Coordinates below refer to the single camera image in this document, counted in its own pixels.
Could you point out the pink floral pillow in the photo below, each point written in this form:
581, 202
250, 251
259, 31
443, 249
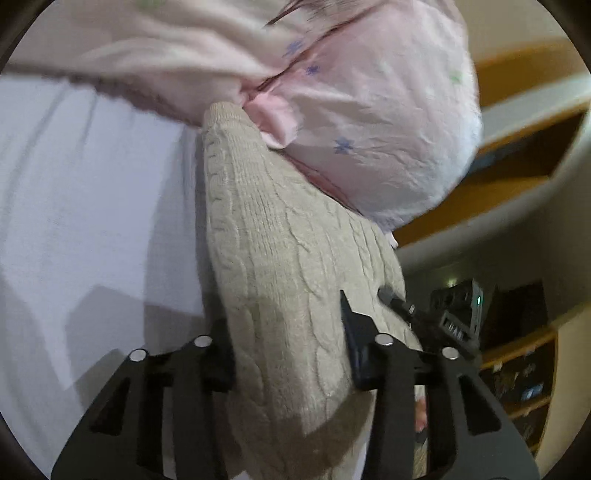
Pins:
377, 102

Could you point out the wooden wall shelf niche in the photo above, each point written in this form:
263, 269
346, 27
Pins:
534, 100

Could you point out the beige cable knit sweater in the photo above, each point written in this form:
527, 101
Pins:
283, 255

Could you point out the wooden shelf unit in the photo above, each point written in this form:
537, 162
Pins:
521, 375

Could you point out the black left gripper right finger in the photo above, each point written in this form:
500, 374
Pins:
469, 434

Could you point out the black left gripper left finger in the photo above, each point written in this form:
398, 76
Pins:
120, 434

